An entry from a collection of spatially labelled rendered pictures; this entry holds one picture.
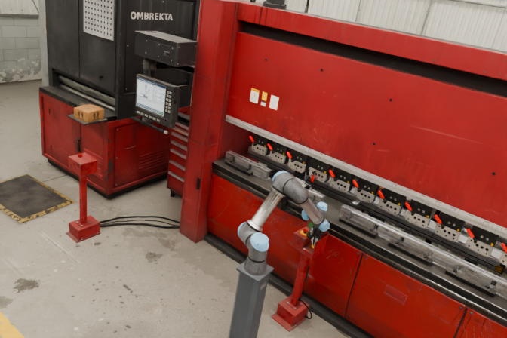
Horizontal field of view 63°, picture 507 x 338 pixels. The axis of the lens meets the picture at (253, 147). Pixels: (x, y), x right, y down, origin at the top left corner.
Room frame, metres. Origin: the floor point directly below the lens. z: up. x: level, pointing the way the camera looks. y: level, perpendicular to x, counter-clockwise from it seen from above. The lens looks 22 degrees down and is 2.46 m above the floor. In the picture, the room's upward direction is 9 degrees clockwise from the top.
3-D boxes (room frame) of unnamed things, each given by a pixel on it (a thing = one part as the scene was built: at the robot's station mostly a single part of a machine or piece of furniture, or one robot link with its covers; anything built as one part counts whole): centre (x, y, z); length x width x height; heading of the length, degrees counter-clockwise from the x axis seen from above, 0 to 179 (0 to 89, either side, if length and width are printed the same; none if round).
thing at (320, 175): (3.00, -0.56, 1.18); 0.15 x 0.09 x 0.17; 54
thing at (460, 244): (3.11, -0.92, 0.93); 2.30 x 0.14 x 0.10; 54
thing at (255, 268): (2.18, -0.13, 0.82); 0.15 x 0.15 x 0.10
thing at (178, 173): (4.27, 0.59, 0.50); 0.50 x 0.50 x 1.00; 54
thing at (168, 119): (3.37, 0.87, 1.42); 0.45 x 0.12 x 0.36; 59
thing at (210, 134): (3.82, 0.27, 1.15); 0.85 x 0.25 x 2.30; 144
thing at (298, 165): (3.12, -0.39, 1.18); 0.15 x 0.09 x 0.17; 54
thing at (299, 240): (2.65, -0.53, 0.75); 0.20 x 0.16 x 0.18; 49
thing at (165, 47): (3.47, 0.87, 1.53); 0.51 x 0.25 x 0.85; 59
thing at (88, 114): (3.81, 1.68, 1.04); 0.30 x 0.26 x 0.12; 57
